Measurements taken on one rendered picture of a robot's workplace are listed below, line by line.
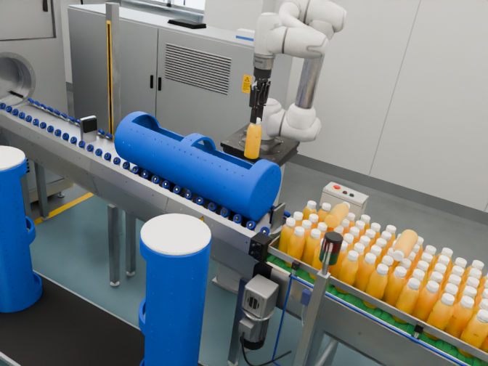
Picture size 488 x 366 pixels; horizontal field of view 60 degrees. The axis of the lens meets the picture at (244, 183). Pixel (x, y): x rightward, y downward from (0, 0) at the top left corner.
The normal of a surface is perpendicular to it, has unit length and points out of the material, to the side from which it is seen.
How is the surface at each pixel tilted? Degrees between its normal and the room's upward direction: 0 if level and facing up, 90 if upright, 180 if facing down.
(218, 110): 90
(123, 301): 0
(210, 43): 90
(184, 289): 90
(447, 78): 90
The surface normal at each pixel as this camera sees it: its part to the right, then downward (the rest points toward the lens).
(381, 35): -0.46, 0.36
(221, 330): 0.12, -0.88
